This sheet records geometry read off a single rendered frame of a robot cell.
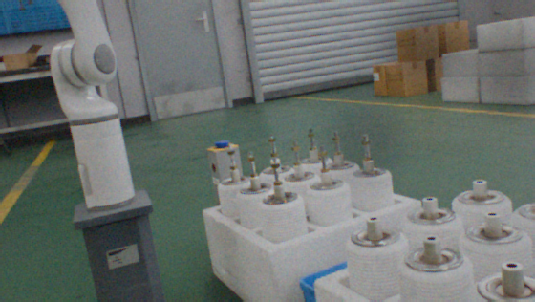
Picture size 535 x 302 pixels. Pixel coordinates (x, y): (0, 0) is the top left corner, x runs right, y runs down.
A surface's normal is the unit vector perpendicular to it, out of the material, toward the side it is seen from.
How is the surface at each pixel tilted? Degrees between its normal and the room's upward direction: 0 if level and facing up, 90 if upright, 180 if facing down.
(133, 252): 88
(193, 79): 90
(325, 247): 90
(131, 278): 90
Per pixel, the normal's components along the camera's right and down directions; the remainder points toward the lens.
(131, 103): 0.33, 0.13
